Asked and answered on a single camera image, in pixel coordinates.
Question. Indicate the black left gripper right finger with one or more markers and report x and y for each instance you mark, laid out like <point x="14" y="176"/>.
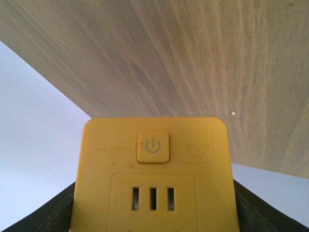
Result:
<point x="256" y="215"/>

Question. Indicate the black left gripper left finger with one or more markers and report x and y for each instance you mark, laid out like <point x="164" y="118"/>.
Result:
<point x="53" y="216"/>

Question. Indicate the yellow cube socket adapter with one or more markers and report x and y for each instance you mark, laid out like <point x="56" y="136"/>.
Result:
<point x="154" y="174"/>

